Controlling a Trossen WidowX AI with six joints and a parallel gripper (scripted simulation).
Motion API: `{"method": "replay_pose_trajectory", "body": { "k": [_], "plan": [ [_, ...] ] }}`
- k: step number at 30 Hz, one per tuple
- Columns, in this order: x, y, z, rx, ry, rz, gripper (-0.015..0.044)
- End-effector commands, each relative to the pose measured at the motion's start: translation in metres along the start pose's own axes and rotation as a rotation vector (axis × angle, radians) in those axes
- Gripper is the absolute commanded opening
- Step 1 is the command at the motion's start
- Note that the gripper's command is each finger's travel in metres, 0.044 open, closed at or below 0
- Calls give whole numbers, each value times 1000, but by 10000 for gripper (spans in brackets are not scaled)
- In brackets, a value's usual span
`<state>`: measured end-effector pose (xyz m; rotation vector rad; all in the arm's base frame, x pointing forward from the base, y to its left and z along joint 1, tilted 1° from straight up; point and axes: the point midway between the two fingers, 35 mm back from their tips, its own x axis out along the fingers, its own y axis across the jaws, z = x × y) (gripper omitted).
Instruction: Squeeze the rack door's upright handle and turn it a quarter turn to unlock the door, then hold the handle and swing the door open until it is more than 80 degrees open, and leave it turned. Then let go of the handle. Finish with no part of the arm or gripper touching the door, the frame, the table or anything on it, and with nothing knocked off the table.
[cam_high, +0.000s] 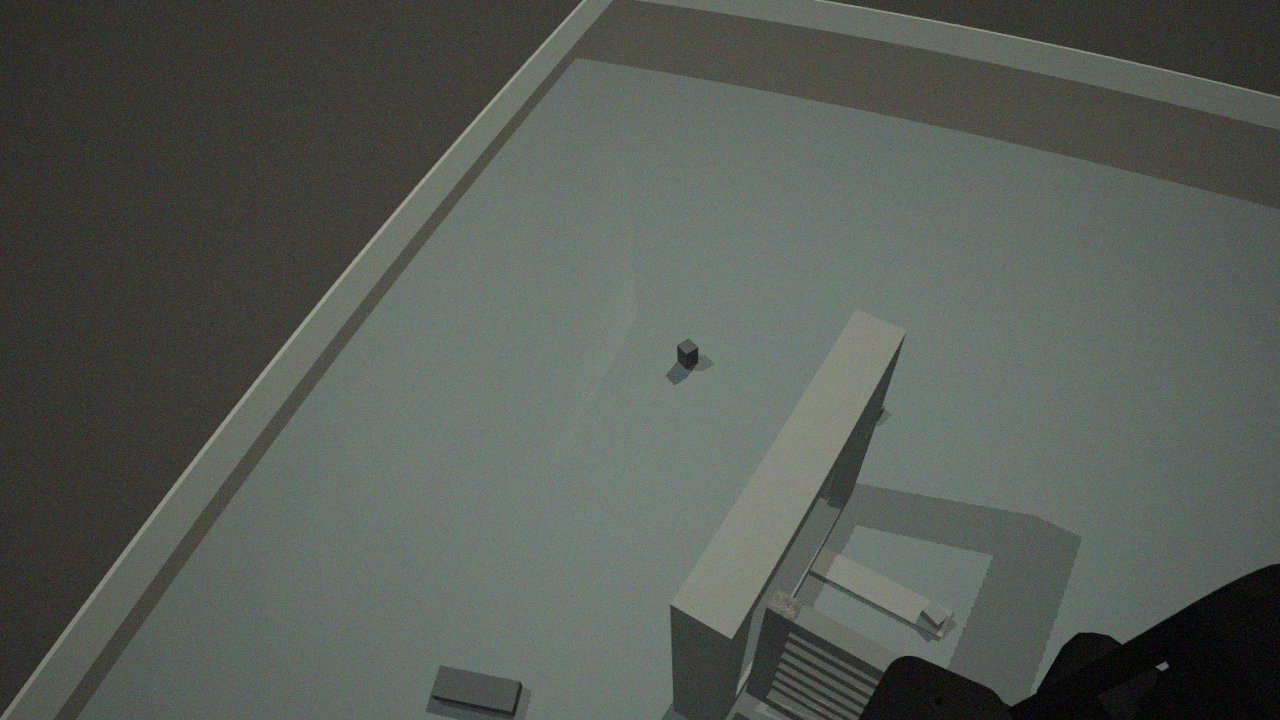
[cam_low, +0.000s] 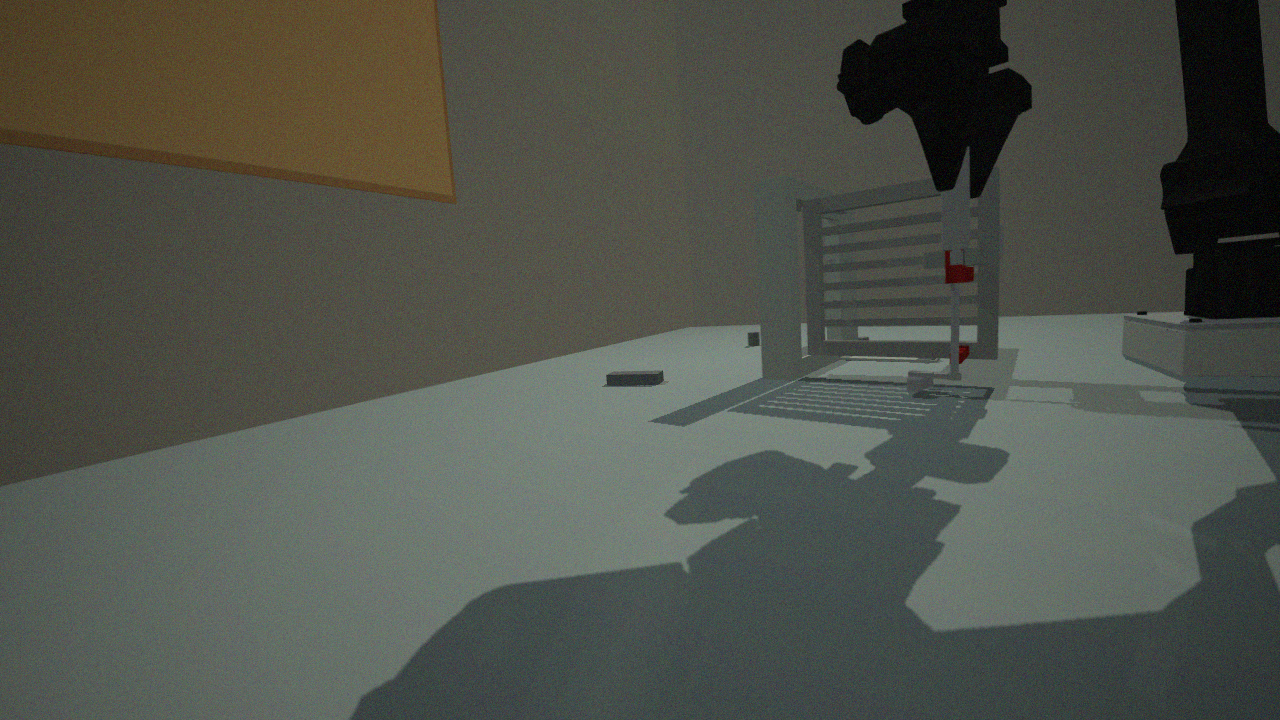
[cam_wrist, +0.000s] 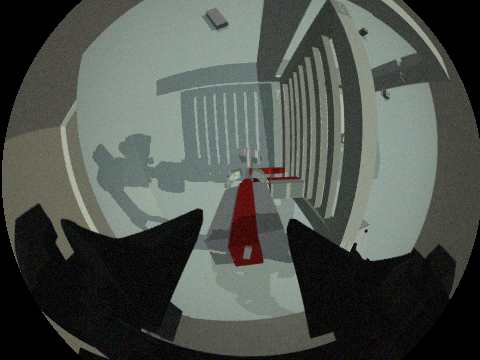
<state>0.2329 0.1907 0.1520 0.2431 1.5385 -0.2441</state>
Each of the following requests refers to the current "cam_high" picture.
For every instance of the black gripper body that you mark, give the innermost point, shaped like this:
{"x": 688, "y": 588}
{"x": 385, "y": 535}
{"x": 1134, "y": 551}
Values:
{"x": 1085, "y": 648}

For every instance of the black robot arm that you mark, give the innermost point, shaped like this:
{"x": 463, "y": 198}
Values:
{"x": 1223, "y": 653}

